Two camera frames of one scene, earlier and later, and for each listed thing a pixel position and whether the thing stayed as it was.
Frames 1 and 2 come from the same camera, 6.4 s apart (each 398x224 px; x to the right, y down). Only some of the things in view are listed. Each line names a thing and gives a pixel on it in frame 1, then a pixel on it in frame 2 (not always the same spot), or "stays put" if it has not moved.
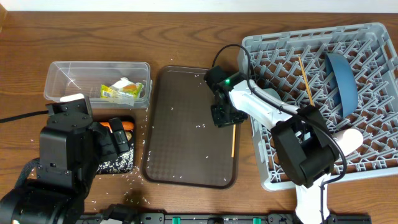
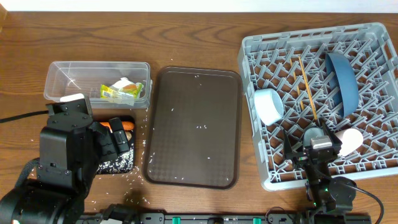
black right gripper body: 229,116 → 323,171
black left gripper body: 111,144 stays put
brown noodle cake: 128,135 stays put
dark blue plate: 343,82 stays put
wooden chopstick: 233,140 → 297,86
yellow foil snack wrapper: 132,91 stays put
